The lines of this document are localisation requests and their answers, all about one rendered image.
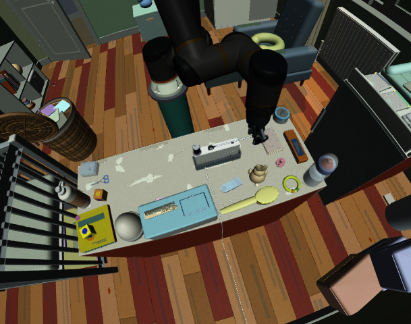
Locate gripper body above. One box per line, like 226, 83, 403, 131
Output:
247, 108, 275, 136

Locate white antenna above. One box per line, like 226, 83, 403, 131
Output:
210, 135, 255, 149

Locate grey baby monitor parent unit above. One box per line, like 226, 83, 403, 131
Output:
191, 138, 243, 171

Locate clear baby bottle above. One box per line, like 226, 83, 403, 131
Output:
302, 153, 339, 187

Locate dark changing table unit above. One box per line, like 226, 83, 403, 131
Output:
302, 55, 411, 207

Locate blue charging cradle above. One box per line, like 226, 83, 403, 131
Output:
138, 184, 219, 240

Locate dark baby crib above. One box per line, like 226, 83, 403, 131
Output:
0, 134, 119, 293

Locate grey cube shelf unit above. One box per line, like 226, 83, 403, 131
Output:
0, 40, 51, 117

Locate patterned pink cloth pad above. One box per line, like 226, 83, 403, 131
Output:
261, 128, 285, 156

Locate beige toy rabbit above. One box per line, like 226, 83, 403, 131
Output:
248, 163, 269, 187

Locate orange and blue box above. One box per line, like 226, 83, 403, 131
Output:
283, 130, 309, 165

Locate yellow hairbrush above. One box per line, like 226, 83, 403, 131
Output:
219, 186, 280, 216

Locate blue armchair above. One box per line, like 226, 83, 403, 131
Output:
204, 0, 325, 96

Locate light green small cabinet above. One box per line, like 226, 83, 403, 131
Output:
132, 2, 169, 43

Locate grey round lamp dome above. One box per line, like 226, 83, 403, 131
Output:
114, 211, 144, 242

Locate grey blue small box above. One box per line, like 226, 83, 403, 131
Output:
78, 160, 100, 178

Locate brown cardboard box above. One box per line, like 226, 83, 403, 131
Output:
316, 252, 383, 317

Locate brown wicker basket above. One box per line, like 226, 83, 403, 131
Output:
38, 97, 98, 163

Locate yellow picture book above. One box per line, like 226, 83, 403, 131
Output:
76, 204, 117, 254

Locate brown bottle with pump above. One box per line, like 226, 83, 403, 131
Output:
54, 181, 91, 209

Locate pale lilac box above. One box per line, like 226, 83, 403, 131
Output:
362, 236, 411, 293

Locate yellow and blue toy cube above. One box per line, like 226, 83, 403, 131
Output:
77, 222, 97, 241

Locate grey wardrobe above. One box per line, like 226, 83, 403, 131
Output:
0, 0, 138, 67

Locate brown wicker lid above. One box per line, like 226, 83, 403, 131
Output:
0, 112, 60, 144

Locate yellow green ring rattle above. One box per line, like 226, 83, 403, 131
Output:
282, 175, 302, 194

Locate yellow ring cushion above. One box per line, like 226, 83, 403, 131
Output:
251, 32, 285, 51

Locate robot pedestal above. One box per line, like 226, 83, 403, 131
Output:
148, 76, 195, 139

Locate white cable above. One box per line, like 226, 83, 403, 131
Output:
204, 167, 244, 324

